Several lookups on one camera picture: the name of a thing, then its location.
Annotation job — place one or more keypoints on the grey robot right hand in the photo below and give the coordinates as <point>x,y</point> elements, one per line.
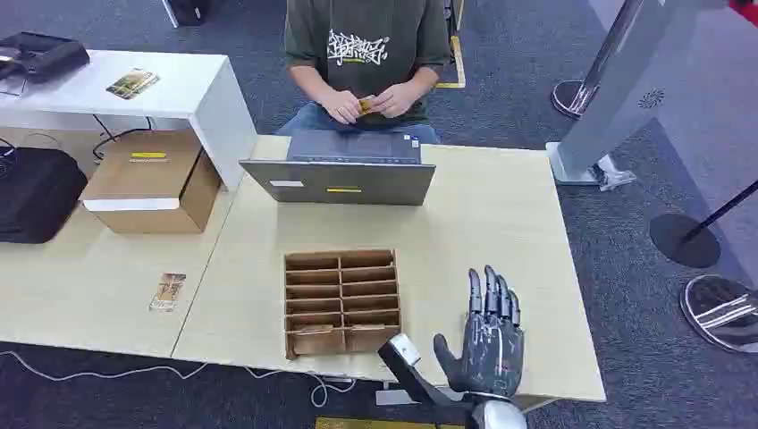
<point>491,355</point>

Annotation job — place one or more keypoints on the person's right hand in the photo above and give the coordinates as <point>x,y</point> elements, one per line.
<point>342,106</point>

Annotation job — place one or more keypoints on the person's left hand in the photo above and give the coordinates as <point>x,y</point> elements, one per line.
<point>394,100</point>

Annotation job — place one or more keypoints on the person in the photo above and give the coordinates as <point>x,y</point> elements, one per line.
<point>367,53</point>

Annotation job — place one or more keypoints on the grey laptop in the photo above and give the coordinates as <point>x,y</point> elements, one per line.
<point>346,177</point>

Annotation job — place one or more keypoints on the yellow strip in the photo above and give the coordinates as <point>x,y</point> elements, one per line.
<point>379,424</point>

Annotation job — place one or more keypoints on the wooden card slot box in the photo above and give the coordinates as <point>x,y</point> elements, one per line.
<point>342,303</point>

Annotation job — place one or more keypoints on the white side desk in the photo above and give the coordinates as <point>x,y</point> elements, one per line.
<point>177,95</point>

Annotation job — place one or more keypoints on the chrome stanchion with pole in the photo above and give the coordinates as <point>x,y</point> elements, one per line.
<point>571,97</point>

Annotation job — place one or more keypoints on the black box with white edge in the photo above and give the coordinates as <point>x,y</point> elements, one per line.
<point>189,10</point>

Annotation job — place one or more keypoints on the brown cardboard box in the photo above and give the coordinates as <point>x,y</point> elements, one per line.
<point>148,177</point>

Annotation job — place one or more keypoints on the black stanchion with pole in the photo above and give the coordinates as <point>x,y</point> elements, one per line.
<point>684,240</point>

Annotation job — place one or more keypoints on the chrome stanchion base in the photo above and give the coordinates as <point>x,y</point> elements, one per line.
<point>719,311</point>

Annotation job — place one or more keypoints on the silver kiosk stand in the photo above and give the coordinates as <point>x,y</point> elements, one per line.
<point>628,89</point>

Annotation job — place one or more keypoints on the brown printed card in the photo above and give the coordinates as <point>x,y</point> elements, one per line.
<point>167,292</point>

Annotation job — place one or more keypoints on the black device case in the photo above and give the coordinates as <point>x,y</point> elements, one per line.
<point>44,54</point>

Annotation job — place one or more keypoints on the black fabric bag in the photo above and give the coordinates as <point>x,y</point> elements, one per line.
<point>35,195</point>

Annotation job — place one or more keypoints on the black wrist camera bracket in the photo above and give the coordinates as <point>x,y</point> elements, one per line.
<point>414,379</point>

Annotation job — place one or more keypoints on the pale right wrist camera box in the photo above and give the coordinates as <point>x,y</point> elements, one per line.
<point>405,349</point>

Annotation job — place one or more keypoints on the white bracket under desk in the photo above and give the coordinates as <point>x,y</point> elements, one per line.
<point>391,397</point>

